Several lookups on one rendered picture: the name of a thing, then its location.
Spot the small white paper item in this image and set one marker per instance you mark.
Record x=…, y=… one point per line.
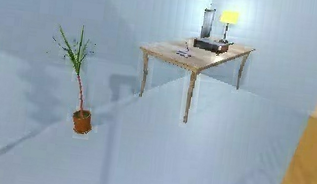
x=183, y=52

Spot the light wooden table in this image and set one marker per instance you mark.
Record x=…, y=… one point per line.
x=201, y=58

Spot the black box on table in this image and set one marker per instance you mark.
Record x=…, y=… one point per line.
x=211, y=45

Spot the green plant in orange pot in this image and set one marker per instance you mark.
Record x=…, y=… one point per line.
x=81, y=87

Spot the yellow shade table lamp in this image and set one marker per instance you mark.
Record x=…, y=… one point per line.
x=229, y=19

